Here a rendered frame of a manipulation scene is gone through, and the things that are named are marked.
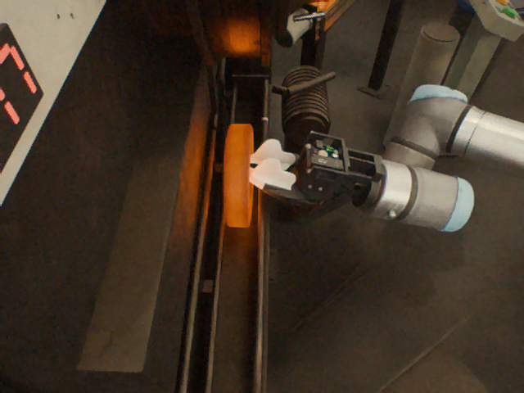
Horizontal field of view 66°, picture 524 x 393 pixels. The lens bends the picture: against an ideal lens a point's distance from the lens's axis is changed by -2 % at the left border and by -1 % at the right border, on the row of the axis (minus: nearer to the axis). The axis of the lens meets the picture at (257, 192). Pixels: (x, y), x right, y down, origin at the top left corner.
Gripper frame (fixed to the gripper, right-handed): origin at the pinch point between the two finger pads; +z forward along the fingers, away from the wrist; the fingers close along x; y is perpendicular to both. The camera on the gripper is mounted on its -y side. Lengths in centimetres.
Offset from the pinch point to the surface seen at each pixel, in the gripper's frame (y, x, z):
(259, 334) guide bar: -6.1, 22.3, -5.4
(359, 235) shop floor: -63, -37, -57
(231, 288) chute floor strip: -12.0, 13.8, -2.5
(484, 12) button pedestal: 3, -79, -70
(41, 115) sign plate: 26.3, 22.7, 17.3
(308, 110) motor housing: -18.1, -40.1, -20.0
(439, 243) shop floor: -55, -34, -83
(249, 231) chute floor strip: -10.5, 4.0, -4.5
